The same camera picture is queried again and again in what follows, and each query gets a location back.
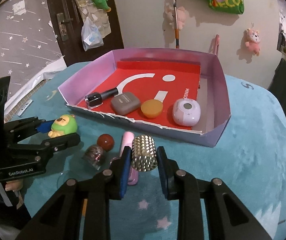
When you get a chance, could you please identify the green yellow toy figure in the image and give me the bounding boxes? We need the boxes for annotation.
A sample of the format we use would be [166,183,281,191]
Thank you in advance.
[48,114,78,138]

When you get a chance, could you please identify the red cap glass bottle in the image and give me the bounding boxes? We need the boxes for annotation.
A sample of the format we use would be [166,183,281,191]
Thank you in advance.
[82,134,115,170]

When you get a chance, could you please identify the purple nail polish bottle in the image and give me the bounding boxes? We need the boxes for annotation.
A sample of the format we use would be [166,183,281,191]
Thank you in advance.
[120,131,139,186]

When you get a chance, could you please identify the grey eye shadow case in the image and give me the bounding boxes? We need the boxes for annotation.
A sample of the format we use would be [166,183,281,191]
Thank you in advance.
[111,92,141,115]

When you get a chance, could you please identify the studded gold cylinder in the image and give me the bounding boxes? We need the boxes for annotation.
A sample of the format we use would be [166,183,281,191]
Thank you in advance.
[131,135,158,172]

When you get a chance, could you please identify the orange round disc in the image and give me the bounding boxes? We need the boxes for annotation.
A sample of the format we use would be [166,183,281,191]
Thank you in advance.
[82,199,88,217]
[140,99,163,119]

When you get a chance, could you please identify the person's left hand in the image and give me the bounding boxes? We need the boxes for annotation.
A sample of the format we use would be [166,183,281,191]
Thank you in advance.
[0,173,25,193]

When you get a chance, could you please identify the black nail polish bottle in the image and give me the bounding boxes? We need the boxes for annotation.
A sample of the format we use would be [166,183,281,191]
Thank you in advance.
[84,88,119,109]

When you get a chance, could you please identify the teal star tablecloth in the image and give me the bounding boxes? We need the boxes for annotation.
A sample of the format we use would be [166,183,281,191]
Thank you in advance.
[18,76,286,239]

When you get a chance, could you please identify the purple cardboard tray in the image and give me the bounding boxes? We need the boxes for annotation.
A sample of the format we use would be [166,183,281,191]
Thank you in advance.
[58,48,231,147]

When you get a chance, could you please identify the white round compact device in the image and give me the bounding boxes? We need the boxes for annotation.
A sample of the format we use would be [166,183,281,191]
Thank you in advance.
[172,98,201,127]

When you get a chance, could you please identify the plastic bag on door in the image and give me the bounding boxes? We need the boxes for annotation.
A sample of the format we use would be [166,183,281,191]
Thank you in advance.
[81,17,104,51]

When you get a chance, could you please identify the dark wooden door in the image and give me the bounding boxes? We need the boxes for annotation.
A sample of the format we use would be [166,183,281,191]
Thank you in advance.
[47,0,124,66]

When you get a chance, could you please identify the red Miniso paper liner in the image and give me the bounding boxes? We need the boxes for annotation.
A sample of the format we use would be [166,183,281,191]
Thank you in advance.
[77,60,202,131]

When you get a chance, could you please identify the green plush on door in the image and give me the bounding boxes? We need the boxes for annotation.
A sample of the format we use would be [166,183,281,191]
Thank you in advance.
[92,0,111,12]

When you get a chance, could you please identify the pink bear plush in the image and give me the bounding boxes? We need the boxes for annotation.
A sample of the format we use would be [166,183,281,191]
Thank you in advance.
[245,28,261,56]

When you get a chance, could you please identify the pink rods against wall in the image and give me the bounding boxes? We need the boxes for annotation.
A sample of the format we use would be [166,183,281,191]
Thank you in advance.
[213,34,220,56]

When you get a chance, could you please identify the orange handled stick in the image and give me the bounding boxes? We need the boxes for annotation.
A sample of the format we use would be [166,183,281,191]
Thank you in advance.
[172,0,180,49]

